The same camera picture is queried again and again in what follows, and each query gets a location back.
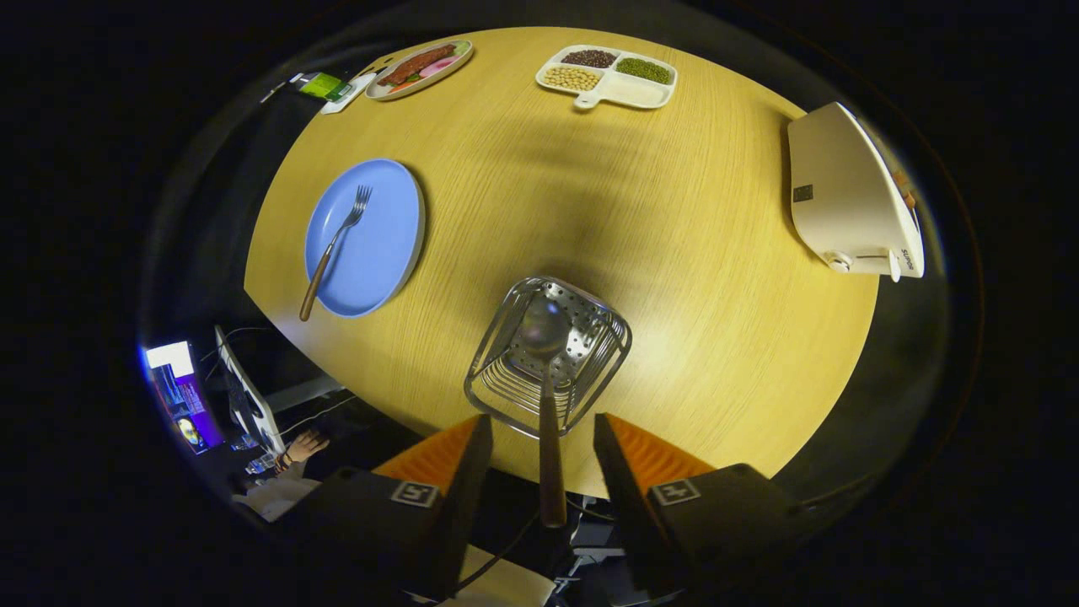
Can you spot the white backed monitor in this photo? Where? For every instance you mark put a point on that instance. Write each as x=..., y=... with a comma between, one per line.
x=249, y=400

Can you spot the oval plate with food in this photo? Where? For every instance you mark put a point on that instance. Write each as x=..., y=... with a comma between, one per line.
x=419, y=67

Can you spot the bread slice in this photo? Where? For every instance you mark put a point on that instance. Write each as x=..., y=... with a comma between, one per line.
x=904, y=181

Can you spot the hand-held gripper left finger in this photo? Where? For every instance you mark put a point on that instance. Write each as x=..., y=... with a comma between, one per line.
x=468, y=506

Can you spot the lit computer monitor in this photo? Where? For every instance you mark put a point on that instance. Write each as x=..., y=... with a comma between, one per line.
x=181, y=396

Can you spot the white square coaster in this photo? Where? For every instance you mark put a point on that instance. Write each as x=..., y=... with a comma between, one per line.
x=354, y=91

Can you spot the white paper sheet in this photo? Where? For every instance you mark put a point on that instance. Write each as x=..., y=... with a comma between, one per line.
x=497, y=586

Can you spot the green drink bottle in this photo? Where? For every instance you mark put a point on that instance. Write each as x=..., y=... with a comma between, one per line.
x=322, y=84

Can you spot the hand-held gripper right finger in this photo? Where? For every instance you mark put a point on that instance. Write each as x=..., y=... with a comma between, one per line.
x=620, y=506

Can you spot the white toaster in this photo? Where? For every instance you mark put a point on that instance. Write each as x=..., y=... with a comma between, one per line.
x=843, y=202

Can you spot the dark brown beans heap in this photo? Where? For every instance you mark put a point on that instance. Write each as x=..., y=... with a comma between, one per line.
x=589, y=58

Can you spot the yellow beans heap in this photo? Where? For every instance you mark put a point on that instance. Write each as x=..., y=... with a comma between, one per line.
x=571, y=78

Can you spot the green beans heap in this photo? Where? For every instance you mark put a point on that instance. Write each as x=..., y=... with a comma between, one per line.
x=643, y=69

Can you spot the white divided dish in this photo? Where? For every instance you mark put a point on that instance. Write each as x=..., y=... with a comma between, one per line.
x=632, y=91

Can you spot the blue round plate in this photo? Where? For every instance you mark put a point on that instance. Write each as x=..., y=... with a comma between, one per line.
x=379, y=244

